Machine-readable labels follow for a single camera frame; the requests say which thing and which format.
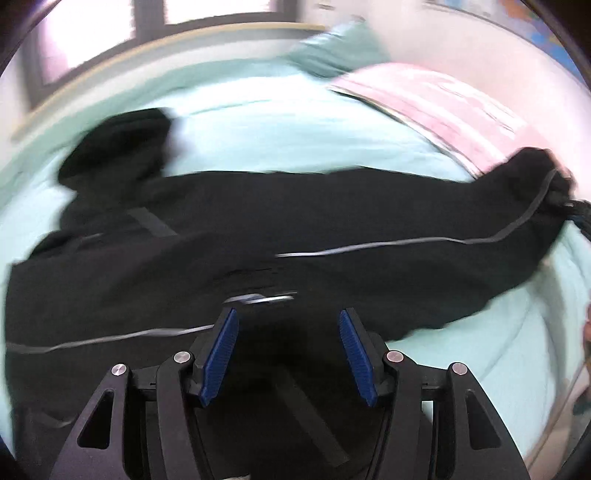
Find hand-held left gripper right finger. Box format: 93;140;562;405
338;308;532;480

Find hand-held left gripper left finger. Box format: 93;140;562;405
48;307;241;480

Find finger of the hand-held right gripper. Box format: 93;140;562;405
564;196;591;243

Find black jacket with grey piping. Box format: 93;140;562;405
4;107;578;480

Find pink pillow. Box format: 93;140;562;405
325;62;561;178

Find mint green bed sheet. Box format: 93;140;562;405
0;46;591;467

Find green pillow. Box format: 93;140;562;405
281;21;393;79

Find window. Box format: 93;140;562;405
23;0;296;88

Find wall poster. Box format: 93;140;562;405
425;0;583;79

